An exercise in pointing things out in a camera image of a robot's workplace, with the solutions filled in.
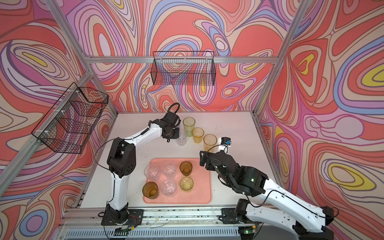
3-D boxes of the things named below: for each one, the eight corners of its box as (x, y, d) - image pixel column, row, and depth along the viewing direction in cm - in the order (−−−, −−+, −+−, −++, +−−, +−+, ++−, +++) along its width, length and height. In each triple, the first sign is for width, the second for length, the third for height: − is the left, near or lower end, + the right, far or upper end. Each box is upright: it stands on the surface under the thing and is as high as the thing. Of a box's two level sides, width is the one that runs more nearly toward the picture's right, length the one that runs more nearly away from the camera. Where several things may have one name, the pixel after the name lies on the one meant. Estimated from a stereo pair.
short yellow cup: (191, 143, 102) (191, 136, 96) (191, 134, 107) (191, 127, 101) (203, 143, 102) (204, 136, 96) (203, 134, 107) (204, 127, 101)
